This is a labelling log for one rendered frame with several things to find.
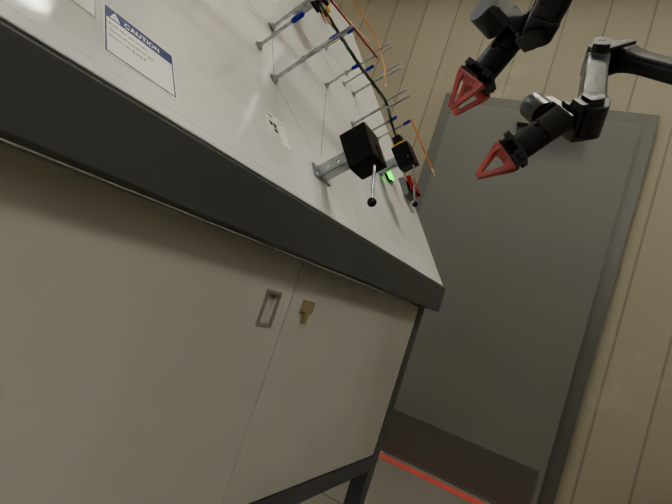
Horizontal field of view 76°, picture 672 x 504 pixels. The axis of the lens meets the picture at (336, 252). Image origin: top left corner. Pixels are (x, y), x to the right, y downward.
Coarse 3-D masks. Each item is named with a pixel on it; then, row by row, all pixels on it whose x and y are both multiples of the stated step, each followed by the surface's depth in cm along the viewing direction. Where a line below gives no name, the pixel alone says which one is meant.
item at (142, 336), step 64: (0, 192) 32; (64, 192) 36; (128, 192) 41; (0, 256) 33; (64, 256) 37; (128, 256) 42; (192, 256) 48; (256, 256) 57; (0, 320) 34; (64, 320) 38; (128, 320) 44; (192, 320) 51; (256, 320) 60; (0, 384) 35; (64, 384) 40; (128, 384) 45; (192, 384) 53; (256, 384) 63; (0, 448) 36; (64, 448) 41; (128, 448) 47; (192, 448) 55
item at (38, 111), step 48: (0, 48) 27; (0, 96) 28; (48, 96) 30; (96, 96) 33; (48, 144) 31; (96, 144) 33; (144, 144) 37; (192, 144) 40; (144, 192) 40; (192, 192) 42; (240, 192) 47; (288, 240) 55; (336, 240) 65; (384, 288) 82; (432, 288) 105
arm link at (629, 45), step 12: (588, 48) 111; (612, 48) 109; (624, 48) 110; (636, 48) 110; (612, 60) 116; (624, 60) 111; (636, 60) 108; (648, 60) 106; (660, 60) 104; (612, 72) 115; (624, 72) 112; (636, 72) 109; (648, 72) 107; (660, 72) 104
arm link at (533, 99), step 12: (528, 96) 93; (540, 96) 92; (552, 96) 94; (588, 96) 85; (600, 96) 85; (528, 108) 92; (540, 108) 90; (576, 108) 86; (528, 120) 93; (576, 120) 86; (576, 132) 88
